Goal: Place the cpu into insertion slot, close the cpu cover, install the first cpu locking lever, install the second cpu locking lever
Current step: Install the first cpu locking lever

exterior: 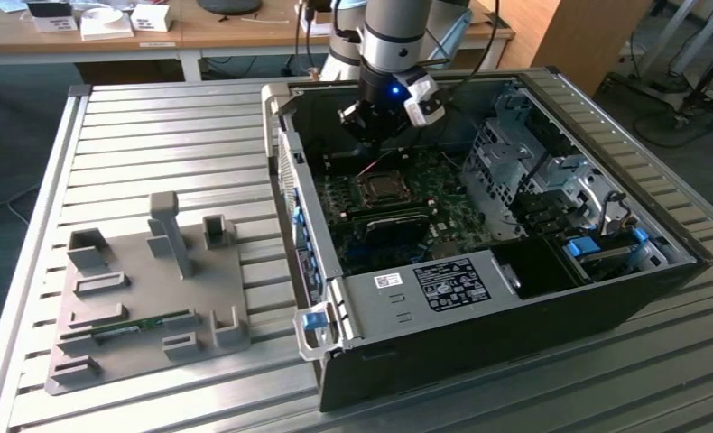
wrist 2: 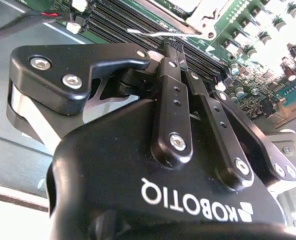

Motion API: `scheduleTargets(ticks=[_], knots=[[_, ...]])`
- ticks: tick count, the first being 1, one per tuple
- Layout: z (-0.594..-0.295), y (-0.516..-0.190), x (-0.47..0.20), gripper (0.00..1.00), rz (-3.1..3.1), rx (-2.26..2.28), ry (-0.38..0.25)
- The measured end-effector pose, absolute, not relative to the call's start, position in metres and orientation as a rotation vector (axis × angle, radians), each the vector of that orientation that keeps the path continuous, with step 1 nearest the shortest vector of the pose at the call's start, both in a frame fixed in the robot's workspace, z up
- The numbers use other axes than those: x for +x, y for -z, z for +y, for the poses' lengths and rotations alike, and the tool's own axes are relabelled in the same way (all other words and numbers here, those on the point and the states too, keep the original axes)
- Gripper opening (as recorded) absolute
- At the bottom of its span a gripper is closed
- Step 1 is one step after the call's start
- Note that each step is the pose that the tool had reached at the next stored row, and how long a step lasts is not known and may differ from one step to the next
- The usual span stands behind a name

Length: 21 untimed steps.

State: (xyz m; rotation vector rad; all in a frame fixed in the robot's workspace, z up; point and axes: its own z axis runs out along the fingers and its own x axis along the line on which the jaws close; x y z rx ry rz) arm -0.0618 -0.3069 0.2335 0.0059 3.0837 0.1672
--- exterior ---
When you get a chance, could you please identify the metal socket cover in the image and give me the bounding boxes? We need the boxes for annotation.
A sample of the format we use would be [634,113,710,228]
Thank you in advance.
[351,170,417,207]

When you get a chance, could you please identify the green motherboard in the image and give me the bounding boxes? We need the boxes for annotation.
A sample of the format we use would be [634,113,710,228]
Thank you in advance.
[312,151,529,277]

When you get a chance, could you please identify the white round holder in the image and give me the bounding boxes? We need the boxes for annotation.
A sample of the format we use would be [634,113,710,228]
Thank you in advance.
[78,7,136,42]

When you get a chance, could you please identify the black open PC case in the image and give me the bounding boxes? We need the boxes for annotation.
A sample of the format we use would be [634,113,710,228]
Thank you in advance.
[260,66,713,414]

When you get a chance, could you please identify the metal drive cage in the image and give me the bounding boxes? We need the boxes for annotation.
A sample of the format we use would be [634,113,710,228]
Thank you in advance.
[460,83,602,217]

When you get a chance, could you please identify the dark round pad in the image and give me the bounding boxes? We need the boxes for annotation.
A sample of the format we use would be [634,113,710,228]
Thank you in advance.
[196,0,262,14]

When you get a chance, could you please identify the black wire bundle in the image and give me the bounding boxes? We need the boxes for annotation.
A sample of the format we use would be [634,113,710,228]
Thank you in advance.
[594,189,638,235]

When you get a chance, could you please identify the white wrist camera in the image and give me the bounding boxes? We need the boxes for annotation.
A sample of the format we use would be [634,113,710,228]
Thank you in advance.
[395,73,448,129]

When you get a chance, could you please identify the blue disk carrier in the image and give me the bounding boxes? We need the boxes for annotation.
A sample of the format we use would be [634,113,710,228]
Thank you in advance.
[563,237,603,262]

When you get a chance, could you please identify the grey parts rack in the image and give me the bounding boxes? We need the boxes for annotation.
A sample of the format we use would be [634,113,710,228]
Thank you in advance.
[42,190,254,397]

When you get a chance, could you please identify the CPU socket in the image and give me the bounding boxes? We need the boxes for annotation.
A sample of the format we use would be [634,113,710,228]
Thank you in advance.
[351,170,419,207]

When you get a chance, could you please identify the wooden desk white frame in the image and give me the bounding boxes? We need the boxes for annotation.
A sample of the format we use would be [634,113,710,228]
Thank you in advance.
[0,0,184,82]
[177,0,517,82]

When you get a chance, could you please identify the black expansion card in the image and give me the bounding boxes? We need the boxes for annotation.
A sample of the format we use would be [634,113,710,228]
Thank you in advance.
[355,215,433,249]

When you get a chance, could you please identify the pale blue teach pendant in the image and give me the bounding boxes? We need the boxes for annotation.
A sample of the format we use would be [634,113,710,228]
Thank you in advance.
[433,6,472,62]

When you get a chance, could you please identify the white box black label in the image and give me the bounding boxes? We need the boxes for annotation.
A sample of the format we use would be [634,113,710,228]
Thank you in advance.
[129,4,173,33]
[31,15,80,33]

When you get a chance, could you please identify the CPU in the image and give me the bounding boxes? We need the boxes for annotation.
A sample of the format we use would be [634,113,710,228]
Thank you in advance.
[365,176,403,198]

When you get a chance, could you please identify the small cardboard box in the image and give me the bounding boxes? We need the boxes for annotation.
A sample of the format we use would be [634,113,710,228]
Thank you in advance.
[293,0,333,38]

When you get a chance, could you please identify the wooden cabinet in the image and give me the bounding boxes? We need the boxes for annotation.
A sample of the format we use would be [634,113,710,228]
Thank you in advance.
[527,0,658,98]

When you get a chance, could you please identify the grey power supply unit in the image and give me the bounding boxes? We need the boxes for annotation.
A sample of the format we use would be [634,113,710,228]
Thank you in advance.
[337,251,524,340]

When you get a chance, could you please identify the green RAM stick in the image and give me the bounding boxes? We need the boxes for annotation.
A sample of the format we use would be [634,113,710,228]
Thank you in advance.
[344,202,440,223]
[89,315,169,340]

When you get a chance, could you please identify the blue case latch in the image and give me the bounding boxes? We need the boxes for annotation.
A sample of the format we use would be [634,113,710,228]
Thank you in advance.
[300,311,328,334]

